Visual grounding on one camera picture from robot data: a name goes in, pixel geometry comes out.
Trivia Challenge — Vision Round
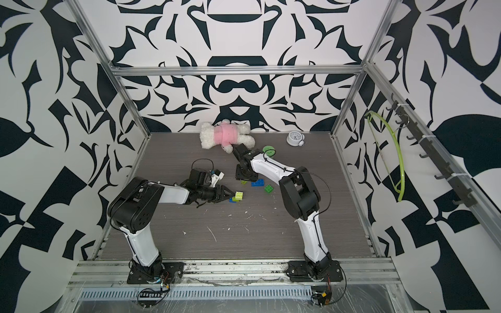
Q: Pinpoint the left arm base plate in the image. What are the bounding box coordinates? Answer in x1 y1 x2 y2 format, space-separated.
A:
127 260 185 285

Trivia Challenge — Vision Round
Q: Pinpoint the black connector left cable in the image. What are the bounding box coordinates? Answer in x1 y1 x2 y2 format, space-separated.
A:
136 288 167 308

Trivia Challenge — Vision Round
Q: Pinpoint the green lego brick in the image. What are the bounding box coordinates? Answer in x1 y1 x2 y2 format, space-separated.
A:
264 185 274 194

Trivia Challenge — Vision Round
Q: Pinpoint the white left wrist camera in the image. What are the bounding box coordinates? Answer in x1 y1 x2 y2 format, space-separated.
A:
210 170 224 188

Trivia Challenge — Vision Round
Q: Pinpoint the green lidded round jar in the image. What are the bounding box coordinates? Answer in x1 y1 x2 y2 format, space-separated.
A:
262 146 276 157

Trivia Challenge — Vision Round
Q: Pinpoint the black connector cable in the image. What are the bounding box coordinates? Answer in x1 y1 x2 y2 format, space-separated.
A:
311 288 333 306
136 288 167 308

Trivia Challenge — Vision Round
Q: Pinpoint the blue long lego brick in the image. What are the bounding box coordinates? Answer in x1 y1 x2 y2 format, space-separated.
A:
251 179 265 186

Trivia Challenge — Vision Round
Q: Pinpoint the white plush teddy pink shirt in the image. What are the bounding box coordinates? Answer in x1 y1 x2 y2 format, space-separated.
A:
200 119 255 154

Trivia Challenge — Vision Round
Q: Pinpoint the black connector right cable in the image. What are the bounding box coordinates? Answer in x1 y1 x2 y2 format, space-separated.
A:
311 288 333 306

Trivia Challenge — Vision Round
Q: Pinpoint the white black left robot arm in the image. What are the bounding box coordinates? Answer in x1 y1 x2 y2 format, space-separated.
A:
108 168 236 276

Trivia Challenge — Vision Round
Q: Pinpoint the black wall hook rack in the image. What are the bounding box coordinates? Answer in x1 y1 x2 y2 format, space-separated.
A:
388 93 480 208

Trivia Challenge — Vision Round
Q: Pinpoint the white alarm clock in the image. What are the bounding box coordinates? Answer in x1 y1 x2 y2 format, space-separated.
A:
287 131 305 147

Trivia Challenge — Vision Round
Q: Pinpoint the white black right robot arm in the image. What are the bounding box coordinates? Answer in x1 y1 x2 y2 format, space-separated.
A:
233 144 331 274

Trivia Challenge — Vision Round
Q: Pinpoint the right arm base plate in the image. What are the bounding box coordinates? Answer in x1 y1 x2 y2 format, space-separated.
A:
286 260 344 282

